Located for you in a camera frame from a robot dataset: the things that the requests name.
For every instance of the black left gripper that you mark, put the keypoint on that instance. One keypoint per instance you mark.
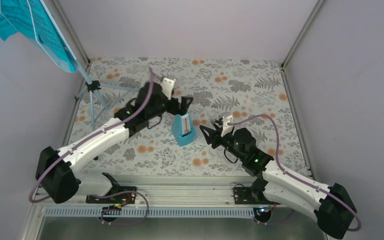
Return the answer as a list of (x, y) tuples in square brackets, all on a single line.
[(181, 111)]

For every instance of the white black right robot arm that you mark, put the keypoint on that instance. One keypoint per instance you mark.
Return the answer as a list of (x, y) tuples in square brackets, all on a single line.
[(330, 206)]

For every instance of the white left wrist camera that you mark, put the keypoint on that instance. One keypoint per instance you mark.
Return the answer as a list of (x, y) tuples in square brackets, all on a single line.
[(167, 86)]

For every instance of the blue metronome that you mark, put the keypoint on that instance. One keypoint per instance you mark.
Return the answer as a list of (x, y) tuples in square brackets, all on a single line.
[(183, 130)]

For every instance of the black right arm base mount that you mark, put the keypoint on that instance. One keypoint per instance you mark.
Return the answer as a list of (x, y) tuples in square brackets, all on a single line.
[(243, 196)]

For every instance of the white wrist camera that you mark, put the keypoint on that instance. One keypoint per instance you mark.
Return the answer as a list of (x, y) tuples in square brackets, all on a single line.
[(226, 119), (167, 86)]

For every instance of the light blue music stand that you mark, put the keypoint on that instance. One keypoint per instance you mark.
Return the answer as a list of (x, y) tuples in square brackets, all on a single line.
[(93, 88)]

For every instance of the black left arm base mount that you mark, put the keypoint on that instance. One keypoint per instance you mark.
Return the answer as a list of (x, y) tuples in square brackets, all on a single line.
[(116, 195)]

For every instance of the floral patterned table mat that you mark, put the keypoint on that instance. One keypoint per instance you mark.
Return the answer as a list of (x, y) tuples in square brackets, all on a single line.
[(264, 110)]

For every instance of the blue sheet music pages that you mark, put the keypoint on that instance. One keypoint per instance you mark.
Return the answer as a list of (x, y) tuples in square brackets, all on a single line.
[(32, 19)]

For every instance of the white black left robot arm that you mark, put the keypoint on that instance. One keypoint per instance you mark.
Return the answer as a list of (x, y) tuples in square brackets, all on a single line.
[(58, 169)]

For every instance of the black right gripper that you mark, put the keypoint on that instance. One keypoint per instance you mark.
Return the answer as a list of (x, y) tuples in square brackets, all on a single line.
[(211, 132)]

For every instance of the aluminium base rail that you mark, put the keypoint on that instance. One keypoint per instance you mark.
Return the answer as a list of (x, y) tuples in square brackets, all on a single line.
[(156, 197)]

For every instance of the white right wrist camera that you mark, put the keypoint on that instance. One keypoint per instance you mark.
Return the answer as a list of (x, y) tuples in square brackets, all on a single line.
[(226, 119)]

